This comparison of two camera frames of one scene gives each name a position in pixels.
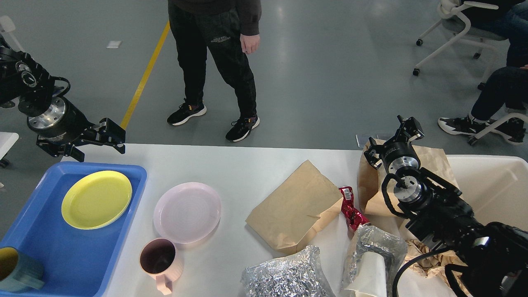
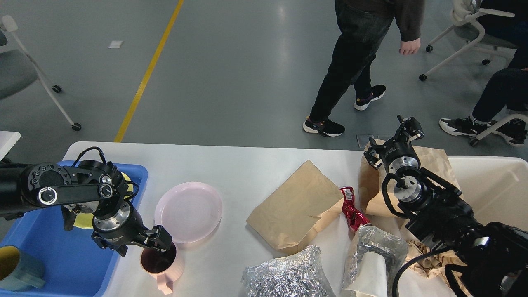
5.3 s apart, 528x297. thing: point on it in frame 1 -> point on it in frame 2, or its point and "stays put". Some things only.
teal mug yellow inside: [19, 272] stays put
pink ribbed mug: [160, 258] stays put
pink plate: [187, 213] stays put
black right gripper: [398, 153] stays put
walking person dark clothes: [229, 29] -> [364, 24]
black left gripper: [64, 126] -> [125, 227]
